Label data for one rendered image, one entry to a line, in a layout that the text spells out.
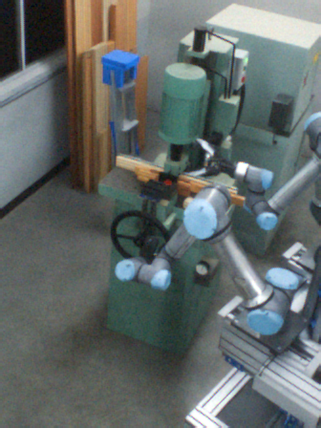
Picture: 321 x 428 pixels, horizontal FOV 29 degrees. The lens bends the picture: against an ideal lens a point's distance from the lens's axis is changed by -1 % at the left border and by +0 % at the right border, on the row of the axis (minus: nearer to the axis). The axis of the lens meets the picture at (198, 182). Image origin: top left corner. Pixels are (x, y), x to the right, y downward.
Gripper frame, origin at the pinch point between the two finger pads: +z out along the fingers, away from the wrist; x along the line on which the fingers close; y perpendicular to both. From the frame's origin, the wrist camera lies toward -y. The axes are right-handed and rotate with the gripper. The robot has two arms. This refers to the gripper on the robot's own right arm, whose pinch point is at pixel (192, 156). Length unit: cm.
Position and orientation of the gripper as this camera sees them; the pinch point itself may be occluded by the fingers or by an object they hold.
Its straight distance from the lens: 258.5
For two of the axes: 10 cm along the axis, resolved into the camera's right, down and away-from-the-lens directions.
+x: -2.3, 9.4, 2.5
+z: -9.3, -2.9, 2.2
